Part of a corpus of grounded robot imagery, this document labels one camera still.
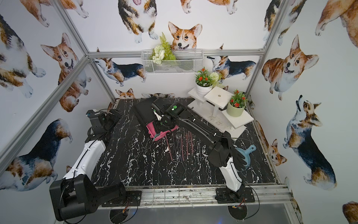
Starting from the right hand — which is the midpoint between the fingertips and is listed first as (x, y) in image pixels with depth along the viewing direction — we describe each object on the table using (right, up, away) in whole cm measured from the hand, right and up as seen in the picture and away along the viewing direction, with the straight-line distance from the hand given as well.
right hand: (156, 130), depth 76 cm
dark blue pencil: (+17, -14, +16) cm, 27 cm away
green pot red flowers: (+45, +13, +6) cm, 47 cm away
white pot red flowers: (+28, +29, +17) cm, 44 cm away
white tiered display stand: (+36, +10, +28) cm, 47 cm away
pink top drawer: (-2, -4, +6) cm, 7 cm away
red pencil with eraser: (+20, -12, +18) cm, 30 cm away
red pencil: (+13, -14, +16) cm, 25 cm away
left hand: (-26, +10, +7) cm, 29 cm away
